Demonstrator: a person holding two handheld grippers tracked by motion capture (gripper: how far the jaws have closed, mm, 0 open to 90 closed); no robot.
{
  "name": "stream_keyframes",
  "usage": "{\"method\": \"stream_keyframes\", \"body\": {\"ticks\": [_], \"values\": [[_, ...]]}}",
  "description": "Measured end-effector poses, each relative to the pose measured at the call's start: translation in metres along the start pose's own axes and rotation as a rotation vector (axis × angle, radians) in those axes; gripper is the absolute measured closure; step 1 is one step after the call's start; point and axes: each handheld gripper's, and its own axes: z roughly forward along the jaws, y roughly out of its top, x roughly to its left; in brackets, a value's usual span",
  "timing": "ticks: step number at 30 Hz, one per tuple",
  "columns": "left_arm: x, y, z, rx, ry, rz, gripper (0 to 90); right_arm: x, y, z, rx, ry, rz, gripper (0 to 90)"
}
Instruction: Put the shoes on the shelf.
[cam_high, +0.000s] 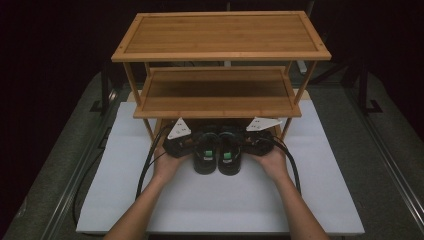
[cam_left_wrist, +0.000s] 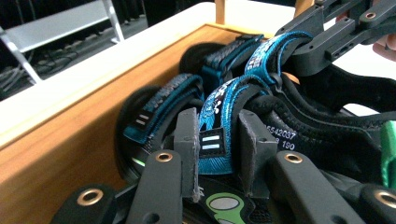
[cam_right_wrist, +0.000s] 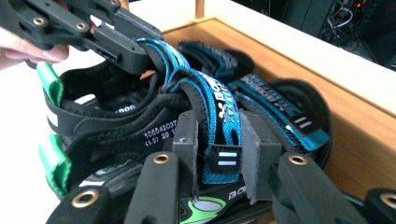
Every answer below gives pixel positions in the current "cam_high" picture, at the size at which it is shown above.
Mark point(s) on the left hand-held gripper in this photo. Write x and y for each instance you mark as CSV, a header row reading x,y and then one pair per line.
x,y
178,143

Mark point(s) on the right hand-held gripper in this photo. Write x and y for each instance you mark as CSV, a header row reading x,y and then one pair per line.
x,y
261,141

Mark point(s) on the black sandal with green label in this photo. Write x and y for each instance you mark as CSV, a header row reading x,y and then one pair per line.
x,y
205,156
230,156

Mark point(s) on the wooden three-tier shelf rack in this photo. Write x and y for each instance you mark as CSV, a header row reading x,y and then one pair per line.
x,y
220,33

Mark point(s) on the person's left hand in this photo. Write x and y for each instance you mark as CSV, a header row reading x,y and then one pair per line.
x,y
166,165

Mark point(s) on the person's right hand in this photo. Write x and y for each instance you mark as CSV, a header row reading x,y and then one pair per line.
x,y
273,163

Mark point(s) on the white table board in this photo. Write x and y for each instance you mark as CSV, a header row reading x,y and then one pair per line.
x,y
233,200

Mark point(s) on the white bar behind shelf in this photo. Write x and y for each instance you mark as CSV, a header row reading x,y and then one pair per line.
x,y
302,66

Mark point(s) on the black metal stand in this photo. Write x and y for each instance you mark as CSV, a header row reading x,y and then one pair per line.
x,y
366,90
105,90

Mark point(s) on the aluminium frame rail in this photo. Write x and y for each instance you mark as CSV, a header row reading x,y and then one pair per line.
x,y
386,156
76,180

